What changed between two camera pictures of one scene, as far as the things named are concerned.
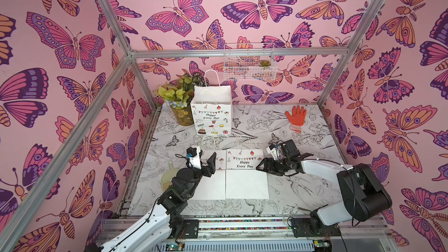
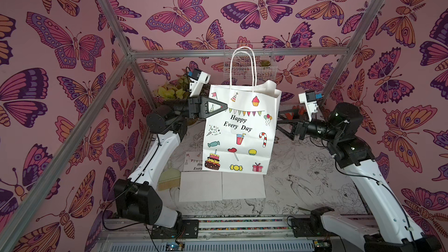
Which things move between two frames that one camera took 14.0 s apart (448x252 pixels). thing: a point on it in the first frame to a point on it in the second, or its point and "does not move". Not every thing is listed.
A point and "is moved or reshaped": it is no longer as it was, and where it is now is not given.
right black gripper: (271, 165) to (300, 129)
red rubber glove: (297, 118) does not move
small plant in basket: (265, 63) does not move
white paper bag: (211, 108) is moved or reshaped
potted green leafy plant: (178, 95) does not move
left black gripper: (209, 168) to (198, 111)
